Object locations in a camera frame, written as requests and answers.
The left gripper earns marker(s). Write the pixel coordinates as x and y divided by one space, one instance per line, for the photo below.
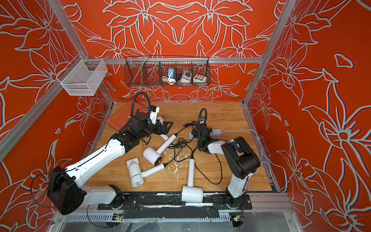
165 131

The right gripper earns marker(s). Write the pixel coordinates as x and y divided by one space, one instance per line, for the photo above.
195 132

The white power strip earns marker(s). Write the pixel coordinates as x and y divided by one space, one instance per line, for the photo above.
213 133

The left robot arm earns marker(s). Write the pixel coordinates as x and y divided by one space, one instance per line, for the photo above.
66 186

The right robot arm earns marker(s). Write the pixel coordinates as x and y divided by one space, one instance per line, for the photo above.
241 159

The white hair dryer back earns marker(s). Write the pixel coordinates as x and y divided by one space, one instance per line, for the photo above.
162 128

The white hair dryer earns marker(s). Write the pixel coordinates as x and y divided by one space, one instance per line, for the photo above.
155 156
162 128
135 173
190 193

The white hair dryer middle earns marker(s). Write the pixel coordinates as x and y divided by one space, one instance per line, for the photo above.
155 156

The orange plastic tool case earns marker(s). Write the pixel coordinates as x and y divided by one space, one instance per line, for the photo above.
120 115

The blue small box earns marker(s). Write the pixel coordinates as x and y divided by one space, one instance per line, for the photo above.
171 74

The white socket cube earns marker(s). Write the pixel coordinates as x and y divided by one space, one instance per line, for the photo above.
199 79

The white adapter box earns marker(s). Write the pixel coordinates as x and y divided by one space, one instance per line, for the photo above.
186 77

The white hair dryer front left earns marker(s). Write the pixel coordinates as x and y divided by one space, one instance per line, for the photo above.
135 173

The white hair dryer front right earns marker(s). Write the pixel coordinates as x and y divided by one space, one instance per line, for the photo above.
190 193

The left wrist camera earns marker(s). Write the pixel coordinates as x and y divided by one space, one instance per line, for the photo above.
154 110

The black wire wall basket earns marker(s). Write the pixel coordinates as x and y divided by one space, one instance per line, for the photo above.
151 71

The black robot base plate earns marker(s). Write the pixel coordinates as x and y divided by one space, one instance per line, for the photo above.
214 199

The clear plastic wall bin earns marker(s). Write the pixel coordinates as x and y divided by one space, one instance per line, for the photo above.
82 77

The aluminium frame post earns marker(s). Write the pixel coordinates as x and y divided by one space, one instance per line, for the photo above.
69 29

